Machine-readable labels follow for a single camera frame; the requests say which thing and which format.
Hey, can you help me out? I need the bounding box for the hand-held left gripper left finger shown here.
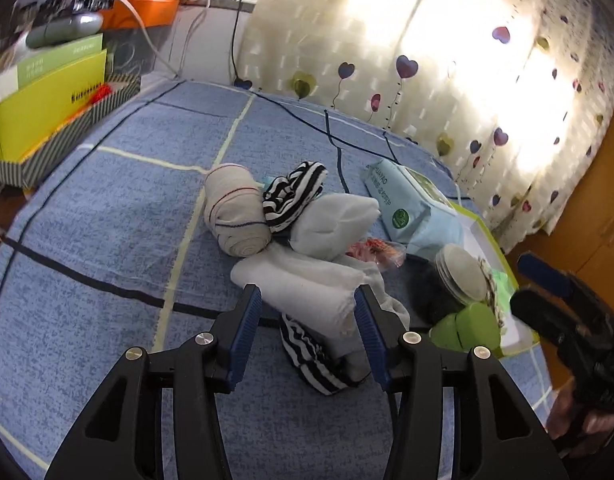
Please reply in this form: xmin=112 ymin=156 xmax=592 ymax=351
xmin=44 ymin=284 xmax=264 ymax=480

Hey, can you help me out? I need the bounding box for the green cardboard box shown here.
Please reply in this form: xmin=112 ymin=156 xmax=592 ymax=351
xmin=447 ymin=195 xmax=542 ymax=358

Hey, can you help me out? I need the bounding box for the yellow cardboard box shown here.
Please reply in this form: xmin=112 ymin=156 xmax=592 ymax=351
xmin=0 ymin=50 xmax=108 ymax=161

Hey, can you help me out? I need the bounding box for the clear red plastic packet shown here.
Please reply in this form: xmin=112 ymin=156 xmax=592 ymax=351
xmin=349 ymin=237 xmax=406 ymax=273

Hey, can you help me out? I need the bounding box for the black white striped sock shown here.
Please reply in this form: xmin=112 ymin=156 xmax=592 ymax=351
xmin=261 ymin=160 xmax=329 ymax=235

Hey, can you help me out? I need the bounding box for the orange tray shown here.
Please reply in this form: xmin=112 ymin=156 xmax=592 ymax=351
xmin=99 ymin=0 xmax=182 ymax=30

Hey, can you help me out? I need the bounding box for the dark fuzzy cloth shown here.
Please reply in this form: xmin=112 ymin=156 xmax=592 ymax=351
xmin=406 ymin=260 xmax=460 ymax=326

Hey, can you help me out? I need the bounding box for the blue wet wipes pack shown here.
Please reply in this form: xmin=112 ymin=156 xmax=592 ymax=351
xmin=361 ymin=158 xmax=465 ymax=263

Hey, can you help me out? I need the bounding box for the black white striped cloth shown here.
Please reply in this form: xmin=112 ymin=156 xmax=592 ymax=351
xmin=278 ymin=312 xmax=372 ymax=397

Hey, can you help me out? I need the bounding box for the white cable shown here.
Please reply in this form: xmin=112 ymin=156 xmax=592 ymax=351
xmin=99 ymin=0 xmax=188 ymax=81

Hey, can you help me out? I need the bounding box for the wooden cabinet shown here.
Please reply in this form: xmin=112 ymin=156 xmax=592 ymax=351
xmin=507 ymin=125 xmax=614 ymax=301

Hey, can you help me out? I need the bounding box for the cream curtain with hearts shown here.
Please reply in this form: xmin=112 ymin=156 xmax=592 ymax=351
xmin=237 ymin=0 xmax=614 ymax=256

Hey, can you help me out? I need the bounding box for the black white striped box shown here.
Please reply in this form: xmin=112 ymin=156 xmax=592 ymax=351
xmin=0 ymin=77 xmax=142 ymax=188

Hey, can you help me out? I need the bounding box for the grey oval case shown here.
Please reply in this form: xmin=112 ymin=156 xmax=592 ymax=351
xmin=26 ymin=12 xmax=104 ymax=50

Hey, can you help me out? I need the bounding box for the green pouch with braided string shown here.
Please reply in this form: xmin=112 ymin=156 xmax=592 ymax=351
xmin=479 ymin=257 xmax=518 ymax=331

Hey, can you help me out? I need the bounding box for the blue checked bed sheet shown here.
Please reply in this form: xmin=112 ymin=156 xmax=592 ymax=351
xmin=0 ymin=79 xmax=555 ymax=480

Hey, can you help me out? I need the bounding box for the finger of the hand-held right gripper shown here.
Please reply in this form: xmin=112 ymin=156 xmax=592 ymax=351
xmin=510 ymin=286 xmax=575 ymax=348
xmin=517 ymin=253 xmax=595 ymax=306

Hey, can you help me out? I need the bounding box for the beige rolled sock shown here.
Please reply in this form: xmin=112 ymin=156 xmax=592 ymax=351
xmin=203 ymin=162 xmax=272 ymax=258

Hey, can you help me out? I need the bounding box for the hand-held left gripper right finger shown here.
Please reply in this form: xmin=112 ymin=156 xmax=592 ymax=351
xmin=354 ymin=285 xmax=570 ymax=480

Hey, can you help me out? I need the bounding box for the light grey cloth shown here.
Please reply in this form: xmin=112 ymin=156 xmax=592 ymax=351
xmin=289 ymin=194 xmax=381 ymax=262

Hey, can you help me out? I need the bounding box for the person's right hand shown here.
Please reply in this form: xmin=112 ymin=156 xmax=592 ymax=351
xmin=544 ymin=380 xmax=614 ymax=461

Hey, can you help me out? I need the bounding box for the black cable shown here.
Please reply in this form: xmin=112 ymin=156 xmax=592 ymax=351
xmin=230 ymin=0 xmax=348 ymax=156

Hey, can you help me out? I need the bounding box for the round cotton pad stack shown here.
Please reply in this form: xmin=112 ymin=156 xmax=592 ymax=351
xmin=434 ymin=244 xmax=490 ymax=306

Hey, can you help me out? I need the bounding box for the green flat box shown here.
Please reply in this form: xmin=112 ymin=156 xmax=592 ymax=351
xmin=12 ymin=34 xmax=105 ymax=88

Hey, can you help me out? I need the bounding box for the small white box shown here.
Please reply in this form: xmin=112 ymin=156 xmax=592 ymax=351
xmin=0 ymin=67 xmax=22 ymax=103

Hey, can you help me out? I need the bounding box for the clear plastic box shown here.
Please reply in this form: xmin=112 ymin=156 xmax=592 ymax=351
xmin=109 ymin=27 xmax=174 ymax=80

